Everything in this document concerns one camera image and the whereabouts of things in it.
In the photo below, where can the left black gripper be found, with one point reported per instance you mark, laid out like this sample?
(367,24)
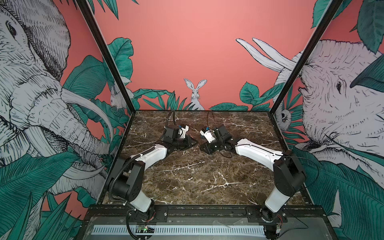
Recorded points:
(188,143)

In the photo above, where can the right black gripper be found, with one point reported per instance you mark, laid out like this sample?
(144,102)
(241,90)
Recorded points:
(207,146)

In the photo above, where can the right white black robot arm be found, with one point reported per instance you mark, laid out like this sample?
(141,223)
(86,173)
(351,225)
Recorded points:
(288,173)

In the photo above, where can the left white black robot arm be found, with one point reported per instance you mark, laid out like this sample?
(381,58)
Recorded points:
(126,180)

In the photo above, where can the small green circuit board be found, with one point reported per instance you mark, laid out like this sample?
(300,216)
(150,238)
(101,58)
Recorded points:
(145,229)

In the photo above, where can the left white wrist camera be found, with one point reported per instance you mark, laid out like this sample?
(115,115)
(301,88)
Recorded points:
(182,131)

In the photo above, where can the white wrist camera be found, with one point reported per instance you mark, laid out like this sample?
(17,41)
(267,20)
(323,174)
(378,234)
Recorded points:
(182,131)
(207,134)

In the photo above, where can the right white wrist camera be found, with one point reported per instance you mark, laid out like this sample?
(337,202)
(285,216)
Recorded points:
(207,134)

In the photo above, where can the black front mounting rail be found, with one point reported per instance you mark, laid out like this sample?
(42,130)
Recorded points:
(163,213)

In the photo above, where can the white perforated cable tray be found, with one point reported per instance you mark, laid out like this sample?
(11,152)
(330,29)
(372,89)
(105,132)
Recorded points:
(175,230)

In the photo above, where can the left black frame post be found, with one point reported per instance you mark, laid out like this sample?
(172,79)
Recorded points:
(98,37)

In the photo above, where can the black frame post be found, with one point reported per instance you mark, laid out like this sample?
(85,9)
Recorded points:
(325,20)
(98,37)

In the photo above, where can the right black frame post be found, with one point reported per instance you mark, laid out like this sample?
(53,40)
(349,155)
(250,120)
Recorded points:
(325,20)

